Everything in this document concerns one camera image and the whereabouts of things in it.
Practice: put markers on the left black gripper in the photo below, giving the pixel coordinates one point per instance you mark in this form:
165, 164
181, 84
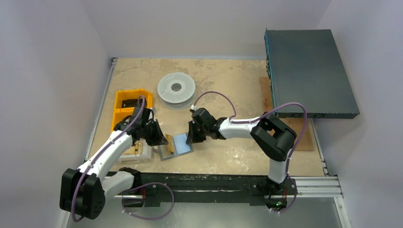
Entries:
154, 132

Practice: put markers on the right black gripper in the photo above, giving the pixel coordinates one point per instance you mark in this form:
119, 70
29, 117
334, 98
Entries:
195, 128

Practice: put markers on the grey card holder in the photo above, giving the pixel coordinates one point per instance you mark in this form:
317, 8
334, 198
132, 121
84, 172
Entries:
181, 147

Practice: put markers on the white filament spool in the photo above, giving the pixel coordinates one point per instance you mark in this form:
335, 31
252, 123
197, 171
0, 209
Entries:
177, 90

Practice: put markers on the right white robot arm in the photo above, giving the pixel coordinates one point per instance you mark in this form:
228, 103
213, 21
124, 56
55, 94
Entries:
273, 136

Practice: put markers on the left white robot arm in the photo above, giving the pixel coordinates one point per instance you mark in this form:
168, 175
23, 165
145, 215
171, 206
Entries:
85, 190

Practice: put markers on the clear plastic bin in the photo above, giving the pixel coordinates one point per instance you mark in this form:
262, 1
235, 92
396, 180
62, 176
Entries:
146, 156

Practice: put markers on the wooden block in bin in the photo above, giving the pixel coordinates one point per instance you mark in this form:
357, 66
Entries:
135, 150

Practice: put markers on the yellow plastic bin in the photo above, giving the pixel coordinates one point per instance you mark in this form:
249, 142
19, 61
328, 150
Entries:
119, 113

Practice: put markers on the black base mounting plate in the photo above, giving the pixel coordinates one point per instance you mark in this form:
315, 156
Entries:
155, 201

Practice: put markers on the black item in bin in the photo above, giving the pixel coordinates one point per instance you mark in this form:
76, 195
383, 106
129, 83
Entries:
131, 103

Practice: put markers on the brown wooden board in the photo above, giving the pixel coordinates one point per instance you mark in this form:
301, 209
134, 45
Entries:
296, 124

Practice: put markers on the dark grey network switch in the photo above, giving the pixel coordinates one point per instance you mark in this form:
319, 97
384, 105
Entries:
304, 66

